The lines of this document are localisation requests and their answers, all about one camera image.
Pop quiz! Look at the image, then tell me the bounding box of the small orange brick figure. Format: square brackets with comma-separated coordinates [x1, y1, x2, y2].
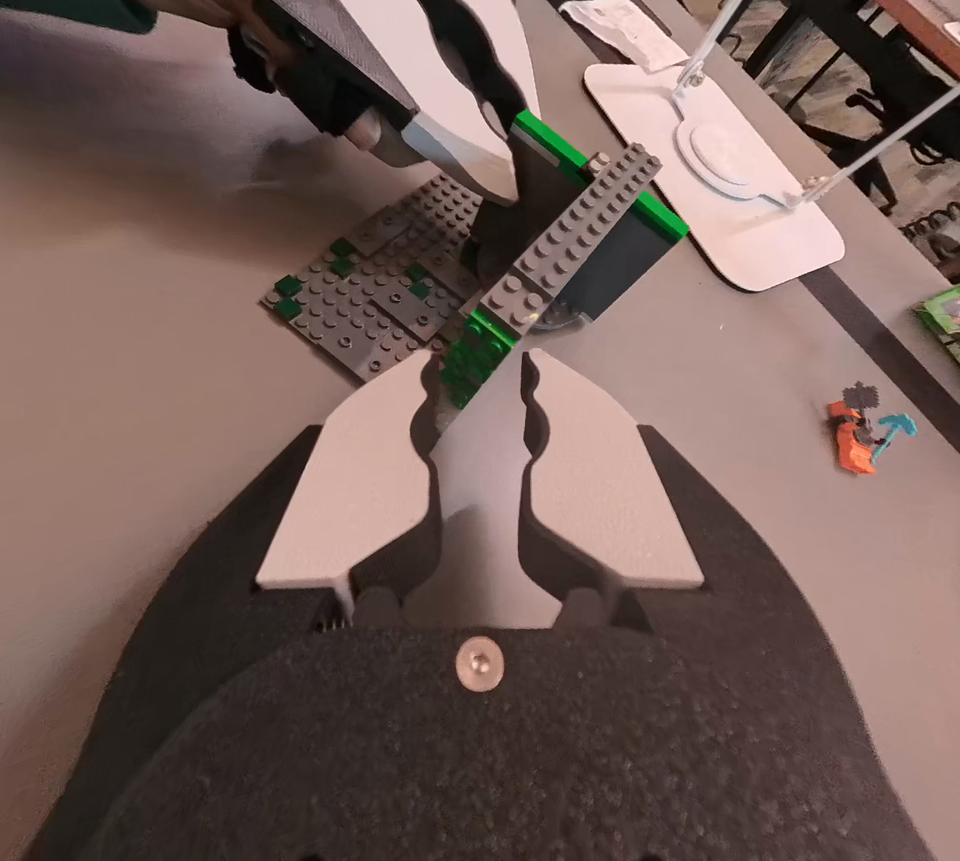
[828, 381, 920, 477]

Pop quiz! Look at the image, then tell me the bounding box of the flat white paper bag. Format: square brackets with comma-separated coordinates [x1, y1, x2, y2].
[558, 0, 691, 73]

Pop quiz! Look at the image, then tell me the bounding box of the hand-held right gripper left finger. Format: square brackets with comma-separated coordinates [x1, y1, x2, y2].
[255, 349, 445, 628]

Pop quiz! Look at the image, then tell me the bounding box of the grey brick build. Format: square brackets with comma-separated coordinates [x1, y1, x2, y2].
[258, 107, 691, 412]

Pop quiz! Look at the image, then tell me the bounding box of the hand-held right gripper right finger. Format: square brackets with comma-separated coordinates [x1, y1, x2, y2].
[517, 348, 706, 626]

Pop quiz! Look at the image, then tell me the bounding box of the white and wooden book stand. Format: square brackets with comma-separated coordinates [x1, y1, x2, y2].
[583, 0, 960, 294]

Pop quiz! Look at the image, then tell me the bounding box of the green toy brick set box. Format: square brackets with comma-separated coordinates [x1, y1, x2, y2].
[913, 285, 960, 366]

